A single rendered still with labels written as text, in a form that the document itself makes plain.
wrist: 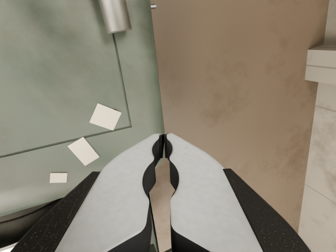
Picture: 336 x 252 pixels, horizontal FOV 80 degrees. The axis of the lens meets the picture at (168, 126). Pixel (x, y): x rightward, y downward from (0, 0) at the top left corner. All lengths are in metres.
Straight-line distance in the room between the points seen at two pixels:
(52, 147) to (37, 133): 0.02
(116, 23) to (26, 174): 0.17
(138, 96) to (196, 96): 1.52
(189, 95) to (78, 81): 1.52
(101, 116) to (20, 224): 0.21
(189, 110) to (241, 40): 0.71
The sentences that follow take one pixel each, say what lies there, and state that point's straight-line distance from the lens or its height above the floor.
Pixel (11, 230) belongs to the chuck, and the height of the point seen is 1.21.
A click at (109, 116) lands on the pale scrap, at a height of 1.26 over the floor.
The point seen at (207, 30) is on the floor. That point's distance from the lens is 1.71.
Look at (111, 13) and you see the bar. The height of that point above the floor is 1.28.
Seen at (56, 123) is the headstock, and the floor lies 1.26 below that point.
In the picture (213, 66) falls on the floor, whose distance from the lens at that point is 1.77.
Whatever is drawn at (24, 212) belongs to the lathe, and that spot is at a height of 1.19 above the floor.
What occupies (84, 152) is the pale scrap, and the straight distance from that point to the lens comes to 0.24.
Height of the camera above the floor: 1.46
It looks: 59 degrees down
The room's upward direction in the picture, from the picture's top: 135 degrees clockwise
